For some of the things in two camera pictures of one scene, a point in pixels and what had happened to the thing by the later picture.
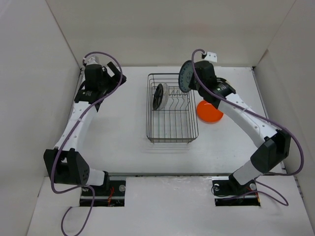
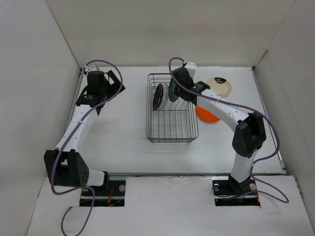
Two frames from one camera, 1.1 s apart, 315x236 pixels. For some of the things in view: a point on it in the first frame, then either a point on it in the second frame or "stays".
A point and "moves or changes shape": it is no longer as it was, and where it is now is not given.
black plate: [158, 97] stays
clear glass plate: [166, 94] stays
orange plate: [207, 113] stays
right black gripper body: [195, 85] → [177, 92]
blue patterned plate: [185, 72] moves or changes shape
